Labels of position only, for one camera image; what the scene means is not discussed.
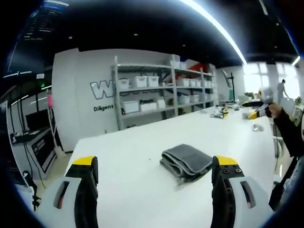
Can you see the small silver object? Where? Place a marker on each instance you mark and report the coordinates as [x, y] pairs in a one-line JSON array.
[[257, 127]]

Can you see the black monitor stand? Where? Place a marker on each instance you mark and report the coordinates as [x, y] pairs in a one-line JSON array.
[[230, 89]]

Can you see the grey towel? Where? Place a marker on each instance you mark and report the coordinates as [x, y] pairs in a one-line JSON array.
[[186, 162]]

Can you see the black tripod stand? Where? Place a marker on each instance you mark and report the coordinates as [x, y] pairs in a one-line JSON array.
[[32, 190]]

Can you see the person's right hand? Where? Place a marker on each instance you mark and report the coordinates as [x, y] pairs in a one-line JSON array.
[[275, 110]]

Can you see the grey metal storage shelf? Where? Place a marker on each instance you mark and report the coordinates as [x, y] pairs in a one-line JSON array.
[[164, 91]]

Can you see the white storage box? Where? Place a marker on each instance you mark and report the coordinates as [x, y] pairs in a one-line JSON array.
[[183, 82], [152, 81], [140, 81], [124, 84], [130, 107]]

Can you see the black white cabinet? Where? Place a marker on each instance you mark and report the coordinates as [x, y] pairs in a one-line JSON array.
[[35, 147]]

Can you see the long ceiling light strip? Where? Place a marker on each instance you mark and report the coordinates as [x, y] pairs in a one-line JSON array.
[[219, 31]]

